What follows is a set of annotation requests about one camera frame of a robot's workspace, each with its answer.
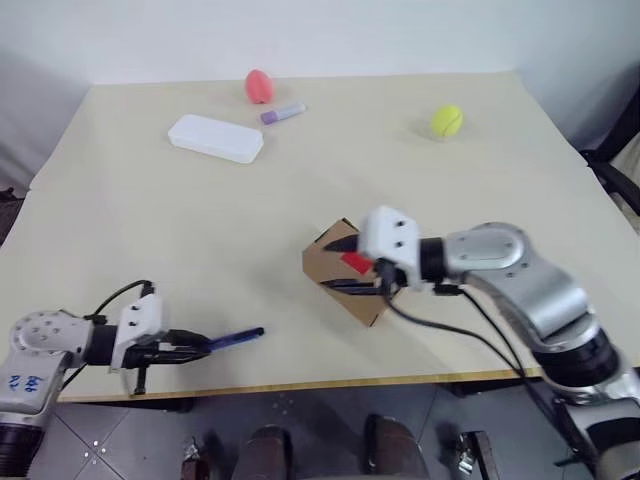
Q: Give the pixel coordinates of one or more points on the yellow tennis ball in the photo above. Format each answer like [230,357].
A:
[447,121]

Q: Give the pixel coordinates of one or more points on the purple glue stick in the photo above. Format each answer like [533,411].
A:
[281,114]

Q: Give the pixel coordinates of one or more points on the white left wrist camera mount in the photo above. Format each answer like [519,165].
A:
[142,312]

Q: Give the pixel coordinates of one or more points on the red tape strip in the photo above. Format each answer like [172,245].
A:
[355,261]

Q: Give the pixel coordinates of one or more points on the white plastic case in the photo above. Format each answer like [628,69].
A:
[215,139]

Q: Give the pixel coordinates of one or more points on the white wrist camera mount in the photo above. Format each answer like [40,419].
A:
[142,312]
[390,240]

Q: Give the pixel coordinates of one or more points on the dark brown rounded shape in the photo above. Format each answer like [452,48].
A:
[395,450]
[267,452]

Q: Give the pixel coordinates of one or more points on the pink peach toy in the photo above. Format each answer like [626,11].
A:
[259,86]

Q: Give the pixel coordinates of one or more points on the small metal bracket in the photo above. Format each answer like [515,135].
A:
[475,452]
[194,460]

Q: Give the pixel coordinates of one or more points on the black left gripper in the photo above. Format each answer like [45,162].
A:
[150,347]

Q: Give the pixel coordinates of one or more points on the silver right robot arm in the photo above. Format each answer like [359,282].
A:
[550,295]

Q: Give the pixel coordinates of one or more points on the black chair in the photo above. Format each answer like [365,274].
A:
[617,175]

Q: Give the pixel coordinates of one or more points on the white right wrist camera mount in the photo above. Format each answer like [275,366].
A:
[390,240]

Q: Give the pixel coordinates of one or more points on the blue pen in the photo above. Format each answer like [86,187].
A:
[240,336]

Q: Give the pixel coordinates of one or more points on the brown cardboard box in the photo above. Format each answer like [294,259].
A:
[325,265]

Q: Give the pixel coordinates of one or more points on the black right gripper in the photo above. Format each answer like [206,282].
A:
[392,280]

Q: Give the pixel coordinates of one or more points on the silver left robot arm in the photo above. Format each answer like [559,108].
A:
[30,360]

